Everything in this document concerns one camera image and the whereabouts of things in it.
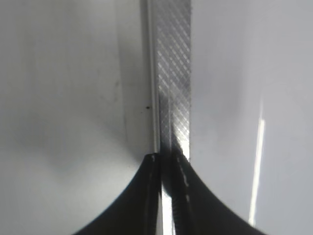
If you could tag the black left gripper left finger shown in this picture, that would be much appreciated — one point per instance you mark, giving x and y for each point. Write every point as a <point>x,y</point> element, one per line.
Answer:
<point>134,211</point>

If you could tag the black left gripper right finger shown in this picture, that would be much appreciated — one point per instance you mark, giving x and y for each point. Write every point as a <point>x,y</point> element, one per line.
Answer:
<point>195,208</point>

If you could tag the white board with aluminium frame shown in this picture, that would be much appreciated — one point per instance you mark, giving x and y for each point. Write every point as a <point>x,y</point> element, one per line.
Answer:
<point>232,90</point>

